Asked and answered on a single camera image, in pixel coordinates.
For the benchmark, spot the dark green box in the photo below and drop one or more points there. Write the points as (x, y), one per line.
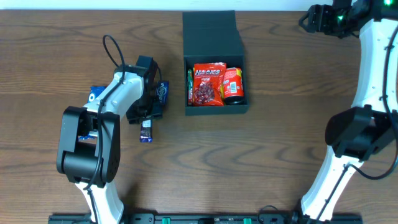
(212, 36)

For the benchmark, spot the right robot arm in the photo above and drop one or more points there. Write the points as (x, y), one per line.
(370, 125)

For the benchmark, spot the red Hacks candy bag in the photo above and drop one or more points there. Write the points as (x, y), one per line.
(207, 84)

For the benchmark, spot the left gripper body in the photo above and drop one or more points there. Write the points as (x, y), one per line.
(144, 115)

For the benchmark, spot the green chocolate bar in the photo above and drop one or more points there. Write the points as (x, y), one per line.
(190, 87)

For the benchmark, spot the red Pringles can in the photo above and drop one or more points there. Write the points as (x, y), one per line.
(233, 92)

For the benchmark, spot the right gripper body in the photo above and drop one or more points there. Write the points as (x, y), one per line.
(321, 18)

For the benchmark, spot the dark blue wafer bar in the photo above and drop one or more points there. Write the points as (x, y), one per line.
(146, 131)

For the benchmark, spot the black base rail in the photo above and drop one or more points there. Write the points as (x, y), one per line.
(265, 218)

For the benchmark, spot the blue Oreo cookie pack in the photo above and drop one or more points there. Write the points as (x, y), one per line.
(95, 91)

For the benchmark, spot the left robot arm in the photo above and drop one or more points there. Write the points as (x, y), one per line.
(89, 148)

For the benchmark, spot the blue Eclipse mint box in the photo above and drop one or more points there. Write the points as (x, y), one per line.
(162, 91)

